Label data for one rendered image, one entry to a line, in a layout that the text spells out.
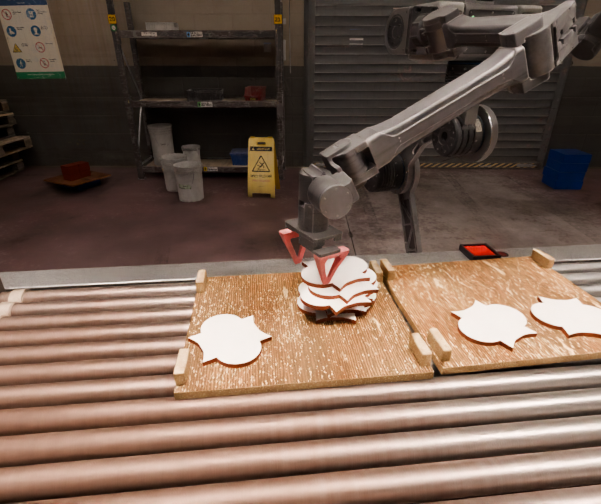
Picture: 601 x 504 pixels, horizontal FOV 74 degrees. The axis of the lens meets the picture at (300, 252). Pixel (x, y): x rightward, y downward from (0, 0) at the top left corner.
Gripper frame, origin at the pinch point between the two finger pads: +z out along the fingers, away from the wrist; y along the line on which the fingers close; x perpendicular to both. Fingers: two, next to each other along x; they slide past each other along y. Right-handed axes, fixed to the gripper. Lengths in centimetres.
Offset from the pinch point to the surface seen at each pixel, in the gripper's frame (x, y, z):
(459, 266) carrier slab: 38.6, 7.3, 6.9
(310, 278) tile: -1.3, 1.5, 0.9
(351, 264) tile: 9.1, 1.5, 0.7
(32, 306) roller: -48, -33, 11
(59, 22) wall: 22, -550, -64
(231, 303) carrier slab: -13.7, -8.5, 8.0
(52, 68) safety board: 5, -562, -15
